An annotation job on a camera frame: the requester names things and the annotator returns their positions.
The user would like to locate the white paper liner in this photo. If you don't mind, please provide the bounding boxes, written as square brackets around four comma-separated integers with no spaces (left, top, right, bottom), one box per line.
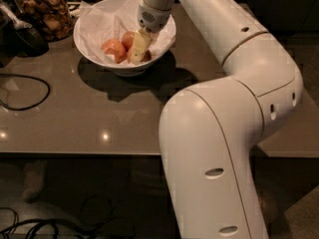
[78,0,175,67]

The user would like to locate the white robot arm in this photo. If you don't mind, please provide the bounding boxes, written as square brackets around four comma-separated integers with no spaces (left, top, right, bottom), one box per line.
[138,0,303,239]

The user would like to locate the silver spoon handle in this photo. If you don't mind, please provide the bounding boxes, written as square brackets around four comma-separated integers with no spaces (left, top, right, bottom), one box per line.
[0,0,32,30]

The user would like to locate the black cable on table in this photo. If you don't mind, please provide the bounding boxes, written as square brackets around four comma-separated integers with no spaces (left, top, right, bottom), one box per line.
[0,73,52,112]

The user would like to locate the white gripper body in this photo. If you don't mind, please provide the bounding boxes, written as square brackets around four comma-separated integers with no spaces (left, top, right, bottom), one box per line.
[137,0,172,33]

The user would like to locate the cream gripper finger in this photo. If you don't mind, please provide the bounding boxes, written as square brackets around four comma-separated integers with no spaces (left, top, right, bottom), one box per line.
[131,28,153,64]

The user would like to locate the black round appliance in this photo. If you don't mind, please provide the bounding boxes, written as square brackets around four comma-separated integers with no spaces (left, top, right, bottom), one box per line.
[15,27,49,57]

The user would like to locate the glass jar of dried chips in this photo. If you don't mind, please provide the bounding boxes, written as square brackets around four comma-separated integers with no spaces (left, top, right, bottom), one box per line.
[14,0,74,42]

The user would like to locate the black cables on floor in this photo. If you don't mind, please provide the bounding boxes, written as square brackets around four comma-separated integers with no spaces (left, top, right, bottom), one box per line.
[0,194,137,239]

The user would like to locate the white ceramic bowl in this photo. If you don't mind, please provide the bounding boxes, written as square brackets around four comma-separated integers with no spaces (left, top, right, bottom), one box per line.
[73,0,177,78]

